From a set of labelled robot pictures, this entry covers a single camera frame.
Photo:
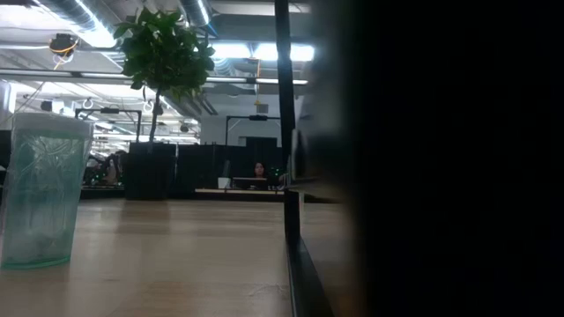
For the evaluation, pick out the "black monitor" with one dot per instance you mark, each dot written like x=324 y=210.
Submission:
x=250 y=183

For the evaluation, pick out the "grey hanging box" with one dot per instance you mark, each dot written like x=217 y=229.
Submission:
x=262 y=108

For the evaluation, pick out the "person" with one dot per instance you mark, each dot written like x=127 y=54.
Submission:
x=112 y=169
x=259 y=169

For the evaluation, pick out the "silver air duct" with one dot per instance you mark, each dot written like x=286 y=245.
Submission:
x=196 y=11

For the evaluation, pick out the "clear cup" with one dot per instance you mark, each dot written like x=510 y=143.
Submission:
x=44 y=198

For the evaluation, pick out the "wooden desk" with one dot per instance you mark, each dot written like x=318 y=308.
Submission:
x=220 y=191

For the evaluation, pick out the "ceiling tube light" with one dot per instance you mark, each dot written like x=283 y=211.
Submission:
x=229 y=80

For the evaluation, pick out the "black gantry frame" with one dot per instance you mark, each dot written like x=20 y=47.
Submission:
x=257 y=117
x=108 y=110

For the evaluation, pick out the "ceiling strip light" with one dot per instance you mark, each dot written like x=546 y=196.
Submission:
x=94 y=33

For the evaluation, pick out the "black plant pot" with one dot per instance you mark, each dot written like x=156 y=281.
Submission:
x=150 y=176

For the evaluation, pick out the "white box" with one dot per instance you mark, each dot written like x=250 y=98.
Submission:
x=224 y=182

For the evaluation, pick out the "black partition panels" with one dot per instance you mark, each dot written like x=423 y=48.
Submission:
x=198 y=167

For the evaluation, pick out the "green artificial plant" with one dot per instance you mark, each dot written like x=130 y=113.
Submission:
x=167 y=53

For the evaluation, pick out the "ceiling light panel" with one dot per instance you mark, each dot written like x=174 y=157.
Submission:
x=264 y=52

